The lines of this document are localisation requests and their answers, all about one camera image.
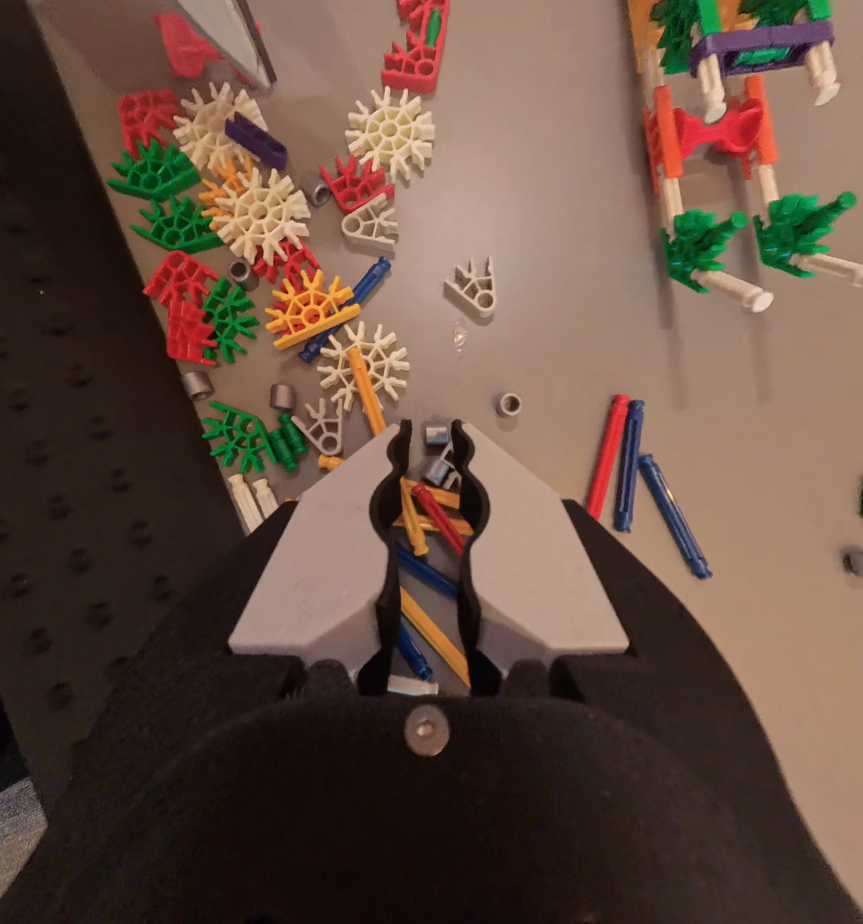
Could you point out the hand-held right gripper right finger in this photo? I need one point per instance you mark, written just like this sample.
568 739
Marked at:
547 577

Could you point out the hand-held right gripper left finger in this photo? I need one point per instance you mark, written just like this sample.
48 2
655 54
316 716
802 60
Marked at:
309 577

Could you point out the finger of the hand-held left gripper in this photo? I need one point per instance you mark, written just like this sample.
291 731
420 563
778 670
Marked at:
229 36

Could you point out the red corner toy connector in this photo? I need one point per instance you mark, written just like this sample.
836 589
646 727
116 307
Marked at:
287 263
411 18
179 274
406 72
352 188
186 336
143 115

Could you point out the toy rail assembly with spool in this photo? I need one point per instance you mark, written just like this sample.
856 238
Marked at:
662 137

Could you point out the purple toy connector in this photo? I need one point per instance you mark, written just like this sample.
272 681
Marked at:
709 50
817 36
258 141

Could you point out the red toy spool piece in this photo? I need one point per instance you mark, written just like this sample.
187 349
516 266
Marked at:
186 47

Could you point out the white snowflake toy connector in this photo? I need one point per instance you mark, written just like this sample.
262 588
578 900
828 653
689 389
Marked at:
258 213
381 361
390 133
204 126

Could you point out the yellow toy rod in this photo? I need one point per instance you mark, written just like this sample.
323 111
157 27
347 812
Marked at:
431 628
366 393
442 498
410 523

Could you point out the dark blue toy rod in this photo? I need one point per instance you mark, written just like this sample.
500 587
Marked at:
413 653
673 516
370 278
628 469
424 570

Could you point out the red toy rod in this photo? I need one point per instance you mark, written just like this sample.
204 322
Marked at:
605 462
439 516

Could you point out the grey toy connector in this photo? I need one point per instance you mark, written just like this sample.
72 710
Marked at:
323 429
475 296
453 462
366 227

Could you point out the yellow toy connector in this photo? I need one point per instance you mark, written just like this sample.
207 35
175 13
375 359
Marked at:
309 310
219 189

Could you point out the green toy connector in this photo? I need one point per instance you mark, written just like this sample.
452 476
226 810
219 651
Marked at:
179 227
240 433
229 317
154 173

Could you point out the small clear plastic scrap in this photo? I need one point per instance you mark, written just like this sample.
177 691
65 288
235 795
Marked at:
460 339

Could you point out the black perforated panel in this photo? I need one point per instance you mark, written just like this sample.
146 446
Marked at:
56 361

